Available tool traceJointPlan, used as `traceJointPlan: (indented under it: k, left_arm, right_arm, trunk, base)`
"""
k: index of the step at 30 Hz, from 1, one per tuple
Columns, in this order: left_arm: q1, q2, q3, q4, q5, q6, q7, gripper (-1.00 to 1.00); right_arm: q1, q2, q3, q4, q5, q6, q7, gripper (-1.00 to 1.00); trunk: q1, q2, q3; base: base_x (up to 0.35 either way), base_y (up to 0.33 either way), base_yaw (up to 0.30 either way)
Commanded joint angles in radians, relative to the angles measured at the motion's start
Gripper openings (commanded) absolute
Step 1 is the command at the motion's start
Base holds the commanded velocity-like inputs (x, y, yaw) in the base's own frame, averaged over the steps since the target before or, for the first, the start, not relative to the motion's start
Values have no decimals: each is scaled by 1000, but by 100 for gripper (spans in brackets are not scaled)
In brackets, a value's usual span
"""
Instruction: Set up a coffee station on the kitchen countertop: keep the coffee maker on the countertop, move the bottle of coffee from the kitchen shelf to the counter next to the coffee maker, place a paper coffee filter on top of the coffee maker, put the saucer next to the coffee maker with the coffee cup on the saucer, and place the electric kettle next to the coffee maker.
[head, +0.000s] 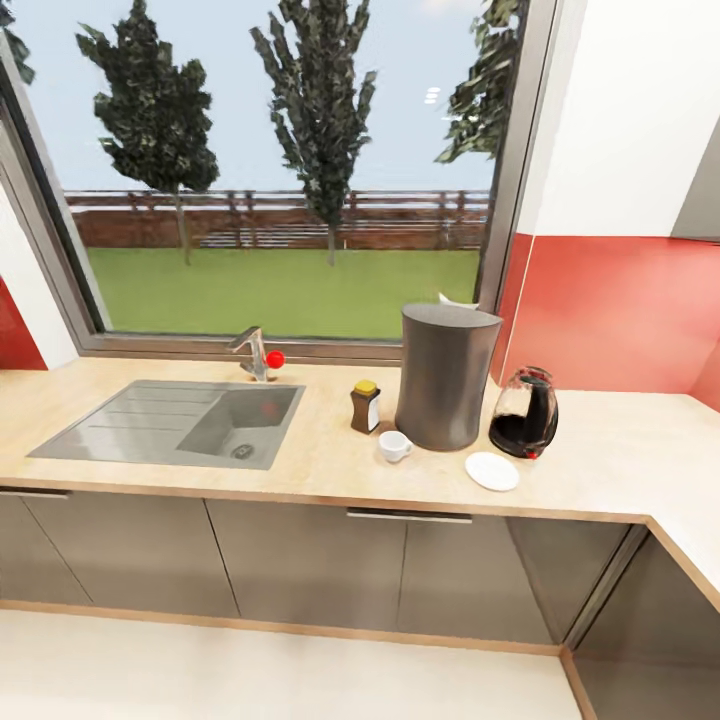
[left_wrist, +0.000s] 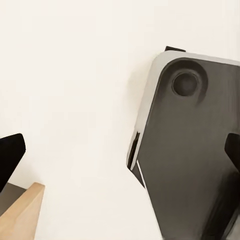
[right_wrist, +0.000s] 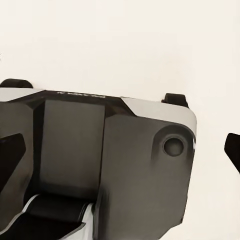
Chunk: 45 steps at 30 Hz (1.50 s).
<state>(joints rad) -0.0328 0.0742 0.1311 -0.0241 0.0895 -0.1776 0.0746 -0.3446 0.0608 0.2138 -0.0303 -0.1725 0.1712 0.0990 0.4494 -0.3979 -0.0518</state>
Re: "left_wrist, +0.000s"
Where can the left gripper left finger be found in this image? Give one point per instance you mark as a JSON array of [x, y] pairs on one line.
[[12, 149]]

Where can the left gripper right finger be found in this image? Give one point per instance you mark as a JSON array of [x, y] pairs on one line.
[[232, 149]]

